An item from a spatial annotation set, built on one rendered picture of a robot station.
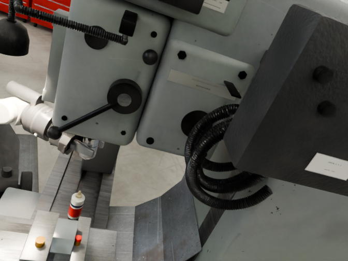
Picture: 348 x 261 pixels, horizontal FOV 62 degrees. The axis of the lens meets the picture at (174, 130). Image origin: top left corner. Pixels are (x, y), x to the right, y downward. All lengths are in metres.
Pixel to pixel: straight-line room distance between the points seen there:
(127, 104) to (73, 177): 0.62
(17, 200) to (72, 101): 0.61
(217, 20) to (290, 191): 0.38
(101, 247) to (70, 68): 0.51
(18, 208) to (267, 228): 0.81
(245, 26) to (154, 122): 0.26
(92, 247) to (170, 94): 0.50
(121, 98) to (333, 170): 0.39
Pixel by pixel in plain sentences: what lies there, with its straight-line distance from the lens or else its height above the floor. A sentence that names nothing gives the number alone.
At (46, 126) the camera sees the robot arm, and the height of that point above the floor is 1.25.
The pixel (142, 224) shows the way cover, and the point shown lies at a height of 0.90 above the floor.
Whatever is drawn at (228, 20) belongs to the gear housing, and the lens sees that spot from 0.57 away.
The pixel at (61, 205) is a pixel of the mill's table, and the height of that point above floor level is 0.93.
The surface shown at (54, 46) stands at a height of 1.48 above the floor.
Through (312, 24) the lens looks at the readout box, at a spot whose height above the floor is 1.71.
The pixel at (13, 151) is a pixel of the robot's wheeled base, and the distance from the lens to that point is 1.82.
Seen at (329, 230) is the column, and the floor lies 1.32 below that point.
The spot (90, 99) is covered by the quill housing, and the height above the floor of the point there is 1.42.
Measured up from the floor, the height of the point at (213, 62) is 1.58.
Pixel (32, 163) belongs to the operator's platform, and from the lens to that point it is 2.01.
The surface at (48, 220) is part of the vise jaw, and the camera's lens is 0.88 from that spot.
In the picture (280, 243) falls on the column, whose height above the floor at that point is 1.25.
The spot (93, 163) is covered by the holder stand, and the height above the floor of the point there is 0.97.
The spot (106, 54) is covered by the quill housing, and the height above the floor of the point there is 1.52.
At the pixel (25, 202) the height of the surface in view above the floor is 0.85.
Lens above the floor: 1.72
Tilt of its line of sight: 29 degrees down
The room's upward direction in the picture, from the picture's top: 22 degrees clockwise
